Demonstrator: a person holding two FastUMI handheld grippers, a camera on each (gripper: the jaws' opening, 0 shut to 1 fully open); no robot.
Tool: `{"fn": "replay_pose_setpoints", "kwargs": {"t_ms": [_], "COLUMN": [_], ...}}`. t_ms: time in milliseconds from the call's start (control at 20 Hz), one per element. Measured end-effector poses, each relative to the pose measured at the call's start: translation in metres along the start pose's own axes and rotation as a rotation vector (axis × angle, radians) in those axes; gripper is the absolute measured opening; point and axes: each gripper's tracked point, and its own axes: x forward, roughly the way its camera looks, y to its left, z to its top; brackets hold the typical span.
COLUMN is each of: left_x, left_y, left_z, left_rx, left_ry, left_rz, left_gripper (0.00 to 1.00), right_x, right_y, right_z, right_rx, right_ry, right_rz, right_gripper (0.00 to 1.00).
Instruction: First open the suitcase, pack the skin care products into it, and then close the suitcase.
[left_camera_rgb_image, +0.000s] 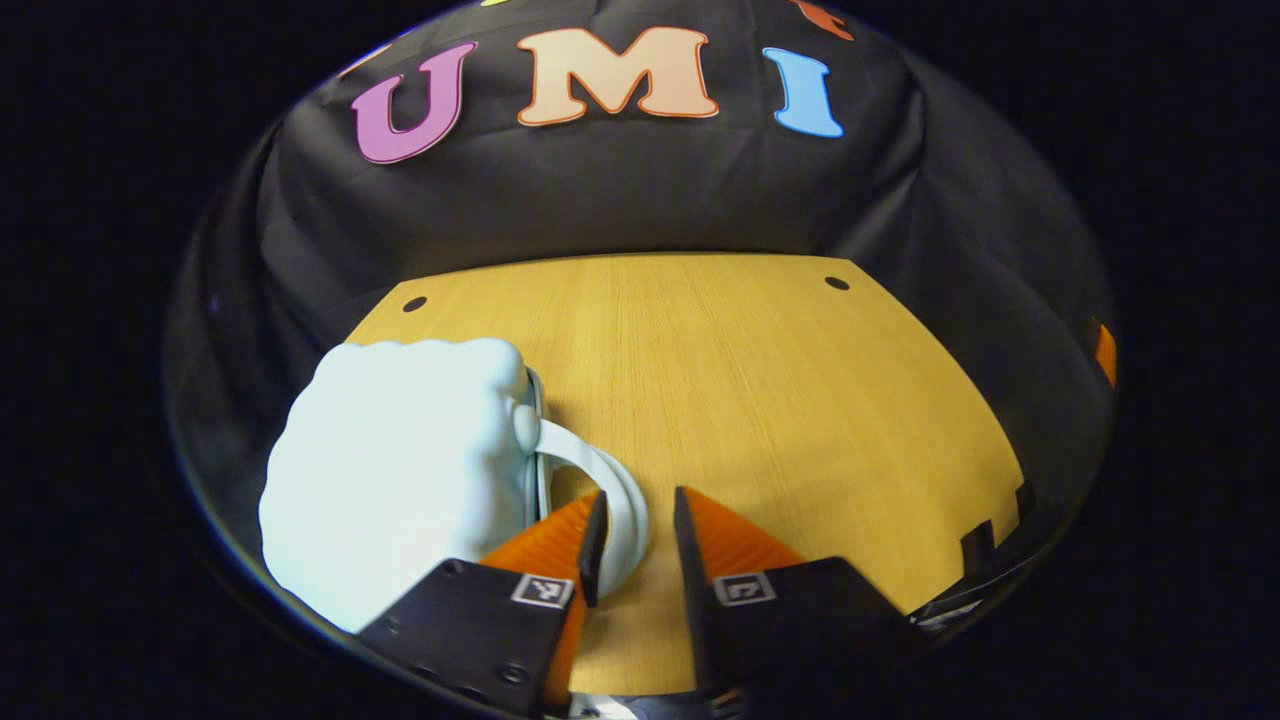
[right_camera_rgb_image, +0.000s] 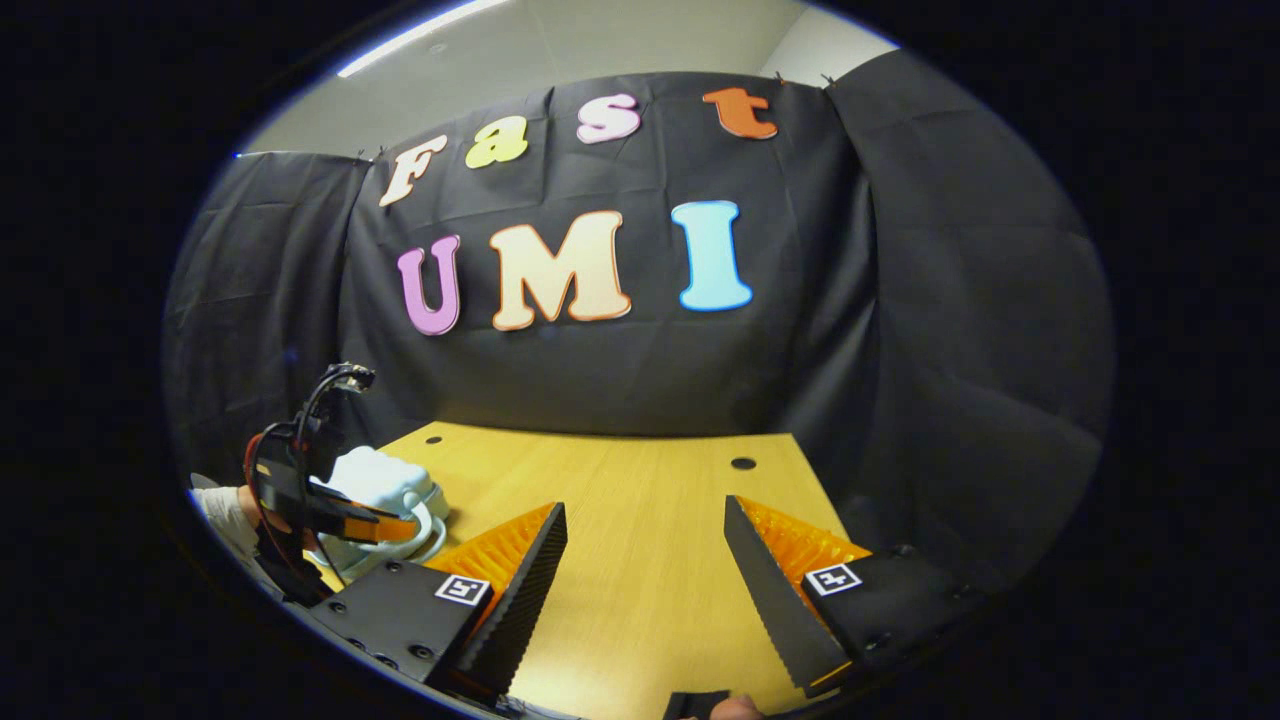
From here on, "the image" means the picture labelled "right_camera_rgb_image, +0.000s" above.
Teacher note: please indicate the light blue bumpy suitcase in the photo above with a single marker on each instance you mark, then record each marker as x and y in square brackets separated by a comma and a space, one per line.
[385, 480]

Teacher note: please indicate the black backdrop cloth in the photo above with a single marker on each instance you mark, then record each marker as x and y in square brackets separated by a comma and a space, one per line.
[640, 370]

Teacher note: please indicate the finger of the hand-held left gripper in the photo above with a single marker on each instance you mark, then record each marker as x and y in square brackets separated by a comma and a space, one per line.
[350, 515]

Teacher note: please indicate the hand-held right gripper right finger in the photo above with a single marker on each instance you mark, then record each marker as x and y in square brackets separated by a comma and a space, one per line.
[785, 610]

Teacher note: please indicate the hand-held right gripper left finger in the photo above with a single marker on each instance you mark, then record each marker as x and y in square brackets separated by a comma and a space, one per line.
[515, 610]

